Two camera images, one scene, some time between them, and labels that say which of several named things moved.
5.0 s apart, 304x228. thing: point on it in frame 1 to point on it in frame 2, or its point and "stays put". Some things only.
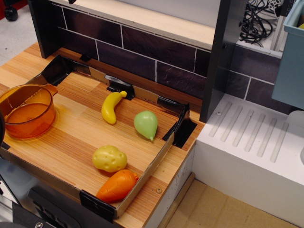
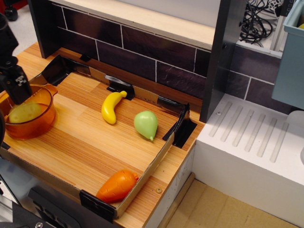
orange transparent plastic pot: [28, 109] stays put
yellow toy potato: [109, 158] to [24, 112]
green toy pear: [146, 122] stays put
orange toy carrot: [118, 186] stays put
